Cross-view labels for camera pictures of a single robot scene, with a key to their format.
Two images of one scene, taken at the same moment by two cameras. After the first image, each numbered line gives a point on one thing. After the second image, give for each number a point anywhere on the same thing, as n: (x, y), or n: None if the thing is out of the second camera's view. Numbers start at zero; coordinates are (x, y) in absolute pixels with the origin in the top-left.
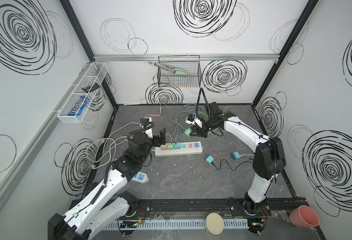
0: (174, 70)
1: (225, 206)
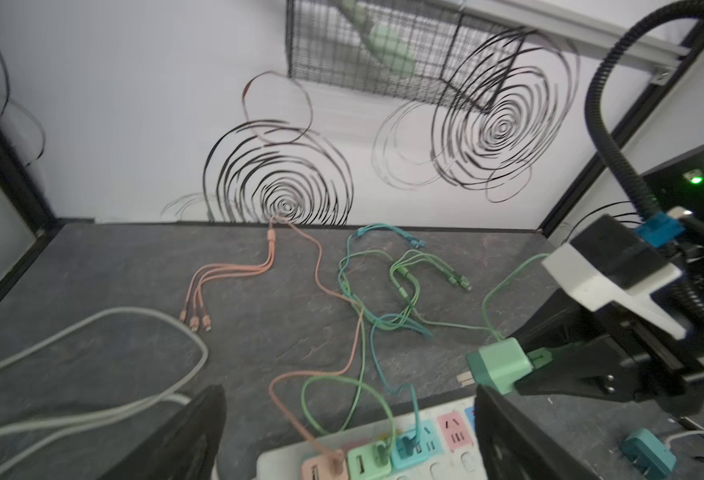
0: (386, 43)
1: None
